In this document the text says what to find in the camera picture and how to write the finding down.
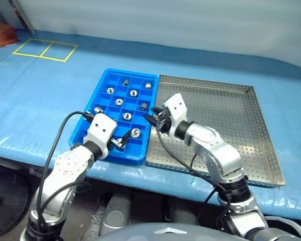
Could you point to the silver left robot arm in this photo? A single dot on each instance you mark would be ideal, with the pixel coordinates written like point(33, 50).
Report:
point(67, 165)

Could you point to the grey rounded housing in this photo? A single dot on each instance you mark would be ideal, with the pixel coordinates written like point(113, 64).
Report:
point(115, 213)
point(183, 216)

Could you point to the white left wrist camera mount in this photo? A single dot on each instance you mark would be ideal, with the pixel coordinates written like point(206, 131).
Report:
point(101, 128)

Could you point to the perforated steel tray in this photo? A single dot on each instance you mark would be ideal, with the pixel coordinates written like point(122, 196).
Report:
point(228, 113)

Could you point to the metal roller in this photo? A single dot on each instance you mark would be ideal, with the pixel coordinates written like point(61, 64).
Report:
point(110, 90)
point(125, 82)
point(133, 93)
point(98, 109)
point(118, 101)
point(148, 85)
point(126, 115)
point(143, 106)
point(135, 132)

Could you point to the light blue table cover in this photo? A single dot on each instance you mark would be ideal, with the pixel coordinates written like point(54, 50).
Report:
point(40, 100)

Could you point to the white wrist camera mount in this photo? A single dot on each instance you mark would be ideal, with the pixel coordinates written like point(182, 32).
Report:
point(101, 128)
point(176, 110)

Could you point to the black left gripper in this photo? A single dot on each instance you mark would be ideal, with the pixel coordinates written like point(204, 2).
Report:
point(116, 143)

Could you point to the aluminium frame post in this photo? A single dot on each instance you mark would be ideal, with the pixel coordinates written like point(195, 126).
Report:
point(27, 20)

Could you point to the yellow tape marking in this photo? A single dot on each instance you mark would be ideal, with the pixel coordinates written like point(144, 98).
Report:
point(71, 53)

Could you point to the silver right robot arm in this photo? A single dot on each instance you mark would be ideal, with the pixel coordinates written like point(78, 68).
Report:
point(215, 150)

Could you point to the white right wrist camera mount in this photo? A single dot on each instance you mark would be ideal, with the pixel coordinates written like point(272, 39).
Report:
point(176, 110)

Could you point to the black round disc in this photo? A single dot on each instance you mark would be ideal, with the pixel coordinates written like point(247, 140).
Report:
point(7, 200)

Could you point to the orange brown block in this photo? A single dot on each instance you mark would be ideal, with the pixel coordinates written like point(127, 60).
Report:
point(3, 35)

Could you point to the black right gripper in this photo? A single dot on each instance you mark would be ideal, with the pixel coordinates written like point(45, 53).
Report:
point(165, 123)

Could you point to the grey robot torso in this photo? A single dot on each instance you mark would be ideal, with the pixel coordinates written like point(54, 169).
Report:
point(165, 233)

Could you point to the blue compartment tray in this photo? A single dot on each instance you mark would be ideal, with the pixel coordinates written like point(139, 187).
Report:
point(130, 153)

